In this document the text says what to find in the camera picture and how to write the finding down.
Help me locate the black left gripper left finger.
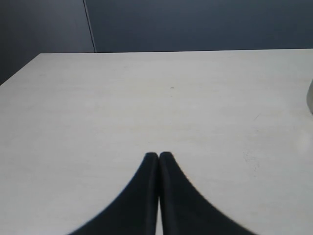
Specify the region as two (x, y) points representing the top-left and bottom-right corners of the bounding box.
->
(72, 152), (159, 235)

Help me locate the stainless steel cup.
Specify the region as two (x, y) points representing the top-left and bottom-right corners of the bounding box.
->
(306, 80), (313, 114)

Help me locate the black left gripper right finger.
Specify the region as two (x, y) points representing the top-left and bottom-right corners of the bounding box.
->
(159, 152), (254, 235)

